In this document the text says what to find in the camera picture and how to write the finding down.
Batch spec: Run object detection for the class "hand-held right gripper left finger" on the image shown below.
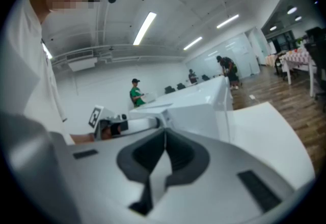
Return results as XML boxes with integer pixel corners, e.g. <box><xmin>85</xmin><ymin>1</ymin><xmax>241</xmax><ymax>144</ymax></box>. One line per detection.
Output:
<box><xmin>57</xmin><ymin>128</ymin><xmax>168</xmax><ymax>224</ymax></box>

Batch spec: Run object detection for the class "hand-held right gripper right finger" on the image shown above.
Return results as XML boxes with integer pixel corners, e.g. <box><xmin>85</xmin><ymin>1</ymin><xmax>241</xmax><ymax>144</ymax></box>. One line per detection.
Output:
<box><xmin>152</xmin><ymin>128</ymin><xmax>296</xmax><ymax>224</ymax></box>

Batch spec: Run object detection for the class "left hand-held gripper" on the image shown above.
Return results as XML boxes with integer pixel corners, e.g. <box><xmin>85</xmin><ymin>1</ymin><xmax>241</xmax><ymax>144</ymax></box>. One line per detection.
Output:
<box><xmin>88</xmin><ymin>105</ymin><xmax>161</xmax><ymax>141</ymax></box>

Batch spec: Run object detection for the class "white microwave door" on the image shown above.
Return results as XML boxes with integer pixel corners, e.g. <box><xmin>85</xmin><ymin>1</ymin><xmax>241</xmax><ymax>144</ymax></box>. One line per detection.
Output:
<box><xmin>160</xmin><ymin>102</ymin><xmax>217</xmax><ymax>142</ymax></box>

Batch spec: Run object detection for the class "white air conditioner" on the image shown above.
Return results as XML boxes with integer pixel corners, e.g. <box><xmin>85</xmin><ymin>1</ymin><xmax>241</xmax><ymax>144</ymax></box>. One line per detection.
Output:
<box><xmin>67</xmin><ymin>57</ymin><xmax>99</xmax><ymax>72</ymax></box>

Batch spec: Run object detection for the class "ceiling light strip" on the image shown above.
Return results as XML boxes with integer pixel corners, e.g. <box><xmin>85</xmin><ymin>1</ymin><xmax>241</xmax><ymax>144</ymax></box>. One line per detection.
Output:
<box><xmin>42</xmin><ymin>42</ymin><xmax>53</xmax><ymax>60</ymax></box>
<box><xmin>183</xmin><ymin>36</ymin><xmax>203</xmax><ymax>51</ymax></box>
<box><xmin>216</xmin><ymin>14</ymin><xmax>240</xmax><ymax>30</ymax></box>
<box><xmin>132</xmin><ymin>11</ymin><xmax>157</xmax><ymax>46</ymax></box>

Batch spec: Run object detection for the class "person's white shirt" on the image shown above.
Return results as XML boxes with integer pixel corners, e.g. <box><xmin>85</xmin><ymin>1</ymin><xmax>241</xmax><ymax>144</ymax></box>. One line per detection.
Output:
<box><xmin>0</xmin><ymin>0</ymin><xmax>68</xmax><ymax>143</ymax></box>

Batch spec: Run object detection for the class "white table with patterned cloth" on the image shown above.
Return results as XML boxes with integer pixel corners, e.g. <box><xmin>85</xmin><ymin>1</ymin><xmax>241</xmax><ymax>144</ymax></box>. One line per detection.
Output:
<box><xmin>264</xmin><ymin>48</ymin><xmax>317</xmax><ymax>98</ymax></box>

